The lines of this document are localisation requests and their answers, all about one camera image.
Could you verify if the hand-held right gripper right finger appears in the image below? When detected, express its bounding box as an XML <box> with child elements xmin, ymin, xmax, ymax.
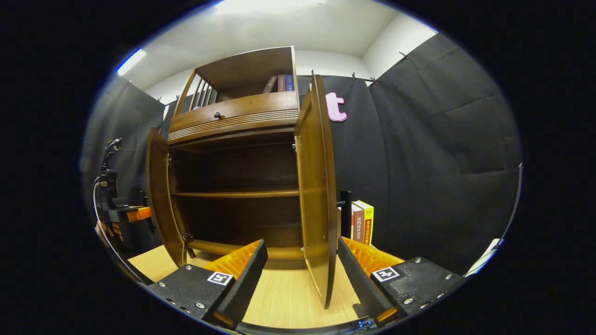
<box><xmin>337</xmin><ymin>236</ymin><xmax>466</xmax><ymax>326</ymax></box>

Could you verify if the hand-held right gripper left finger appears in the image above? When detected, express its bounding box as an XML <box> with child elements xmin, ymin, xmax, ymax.
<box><xmin>148</xmin><ymin>239</ymin><xmax>269</xmax><ymax>328</ymax></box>

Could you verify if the wooden cabinet door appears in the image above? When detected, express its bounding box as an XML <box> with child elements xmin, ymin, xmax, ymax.
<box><xmin>145</xmin><ymin>127</ymin><xmax>187</xmax><ymax>268</ymax></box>
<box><xmin>294</xmin><ymin>74</ymin><xmax>353</xmax><ymax>310</ymax></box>

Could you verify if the brown wooden shoe cabinet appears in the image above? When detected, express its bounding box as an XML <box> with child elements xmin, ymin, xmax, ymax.
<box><xmin>145</xmin><ymin>46</ymin><xmax>338</xmax><ymax>270</ymax></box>

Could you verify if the red-brown spine book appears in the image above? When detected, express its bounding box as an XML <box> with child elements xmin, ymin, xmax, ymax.
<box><xmin>352</xmin><ymin>203</ymin><xmax>366</xmax><ymax>243</ymax></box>

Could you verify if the wooden inner shelf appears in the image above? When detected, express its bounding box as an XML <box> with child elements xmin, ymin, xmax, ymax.
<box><xmin>171</xmin><ymin>188</ymin><xmax>299</xmax><ymax>200</ymax></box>

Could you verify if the small ceiling light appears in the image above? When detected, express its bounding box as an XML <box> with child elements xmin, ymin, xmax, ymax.
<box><xmin>116</xmin><ymin>48</ymin><xmax>146</xmax><ymax>76</ymax></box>

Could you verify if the black backdrop cloth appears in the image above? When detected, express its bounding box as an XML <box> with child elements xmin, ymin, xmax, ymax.
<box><xmin>81</xmin><ymin>33</ymin><xmax>522</xmax><ymax>275</ymax></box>

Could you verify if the grey cable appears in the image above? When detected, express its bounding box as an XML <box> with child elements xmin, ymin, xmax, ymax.
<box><xmin>92</xmin><ymin>176</ymin><xmax>154</xmax><ymax>285</ymax></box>

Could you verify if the white cable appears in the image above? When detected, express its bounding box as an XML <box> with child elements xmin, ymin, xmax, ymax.
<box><xmin>465</xmin><ymin>163</ymin><xmax>524</xmax><ymax>278</ymax></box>

